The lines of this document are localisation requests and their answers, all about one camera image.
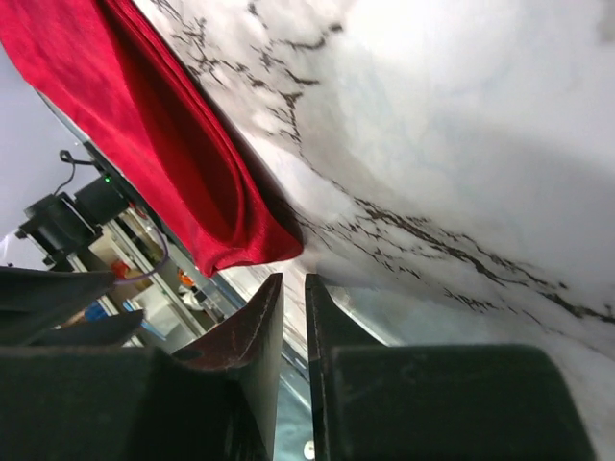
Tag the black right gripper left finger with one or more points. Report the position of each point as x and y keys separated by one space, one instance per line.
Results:
x=214 y=399

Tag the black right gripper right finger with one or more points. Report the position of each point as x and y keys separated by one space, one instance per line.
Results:
x=444 y=402

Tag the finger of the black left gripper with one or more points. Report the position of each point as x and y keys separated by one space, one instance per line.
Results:
x=114 y=330
x=34 y=301

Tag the red cloth napkin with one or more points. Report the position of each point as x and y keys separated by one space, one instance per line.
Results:
x=106 y=67

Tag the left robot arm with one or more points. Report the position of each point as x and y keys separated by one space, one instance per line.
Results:
x=63 y=227

